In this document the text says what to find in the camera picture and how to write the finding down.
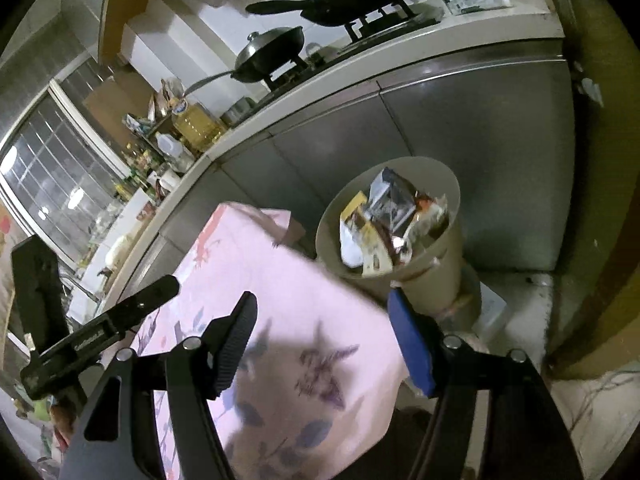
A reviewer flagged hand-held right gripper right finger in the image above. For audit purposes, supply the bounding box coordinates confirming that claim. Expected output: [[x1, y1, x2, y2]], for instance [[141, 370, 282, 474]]
[[387, 288, 586, 480]]

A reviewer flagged steel bowl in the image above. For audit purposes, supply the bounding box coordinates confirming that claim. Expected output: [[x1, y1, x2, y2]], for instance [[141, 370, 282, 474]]
[[222, 100, 254, 126]]

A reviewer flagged beige trash bin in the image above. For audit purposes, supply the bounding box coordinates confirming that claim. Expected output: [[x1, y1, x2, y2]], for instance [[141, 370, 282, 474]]
[[315, 156, 463, 314]]

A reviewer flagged white tissue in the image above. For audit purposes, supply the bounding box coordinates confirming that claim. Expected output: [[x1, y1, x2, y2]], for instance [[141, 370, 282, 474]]
[[340, 220, 366, 269]]

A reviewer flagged orange clear snack packet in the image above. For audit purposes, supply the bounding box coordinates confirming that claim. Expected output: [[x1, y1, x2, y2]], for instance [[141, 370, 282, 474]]
[[400, 210, 451, 252]]

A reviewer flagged white plastic jug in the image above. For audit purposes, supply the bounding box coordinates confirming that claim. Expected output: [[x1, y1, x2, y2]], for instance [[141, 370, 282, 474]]
[[155, 132, 196, 172]]

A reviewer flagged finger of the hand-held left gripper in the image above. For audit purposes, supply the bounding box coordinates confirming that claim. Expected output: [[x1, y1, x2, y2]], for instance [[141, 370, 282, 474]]
[[106, 275, 181, 334]]

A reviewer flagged orange-brown wrapper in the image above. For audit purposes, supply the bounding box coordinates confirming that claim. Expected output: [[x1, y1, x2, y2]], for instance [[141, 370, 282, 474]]
[[412, 192, 449, 221]]

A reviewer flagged black wok with lid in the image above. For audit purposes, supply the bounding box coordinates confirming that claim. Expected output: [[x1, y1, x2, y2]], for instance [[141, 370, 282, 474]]
[[182, 26, 307, 97]]

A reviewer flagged yellow cooking oil bottle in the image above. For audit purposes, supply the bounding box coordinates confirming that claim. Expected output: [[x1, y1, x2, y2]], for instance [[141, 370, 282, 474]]
[[172, 101, 229, 154]]

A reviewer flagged brown carton with pink label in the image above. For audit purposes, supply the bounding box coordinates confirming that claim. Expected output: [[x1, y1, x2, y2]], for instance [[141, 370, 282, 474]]
[[357, 215, 414, 277]]

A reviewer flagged kitchen counter with grey cabinets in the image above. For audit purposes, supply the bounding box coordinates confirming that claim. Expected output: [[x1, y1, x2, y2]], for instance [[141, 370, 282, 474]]
[[65, 0, 577, 321]]

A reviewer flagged gas stove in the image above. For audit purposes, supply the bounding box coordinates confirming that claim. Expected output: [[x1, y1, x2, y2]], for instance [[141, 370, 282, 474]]
[[260, 2, 446, 97]]

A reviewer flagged white box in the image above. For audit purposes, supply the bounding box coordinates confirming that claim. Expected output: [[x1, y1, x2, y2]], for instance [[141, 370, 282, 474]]
[[472, 280, 512, 342]]

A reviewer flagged group of condiment bottles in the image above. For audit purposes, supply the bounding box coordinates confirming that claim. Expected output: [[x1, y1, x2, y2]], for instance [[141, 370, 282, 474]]
[[114, 137, 168, 201]]

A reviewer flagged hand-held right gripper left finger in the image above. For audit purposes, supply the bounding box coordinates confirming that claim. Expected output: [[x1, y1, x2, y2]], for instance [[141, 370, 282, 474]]
[[60, 291, 259, 480]]

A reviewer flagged pink printed tablecloth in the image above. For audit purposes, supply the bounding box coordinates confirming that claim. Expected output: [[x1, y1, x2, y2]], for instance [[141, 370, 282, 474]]
[[132, 202, 416, 480]]

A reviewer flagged yellow snack packet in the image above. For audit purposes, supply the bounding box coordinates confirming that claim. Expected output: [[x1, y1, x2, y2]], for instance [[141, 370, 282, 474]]
[[340, 191, 369, 225]]

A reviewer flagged kitchen window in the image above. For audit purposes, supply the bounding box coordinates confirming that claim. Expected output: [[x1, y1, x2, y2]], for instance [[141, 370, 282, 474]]
[[0, 60, 132, 272]]

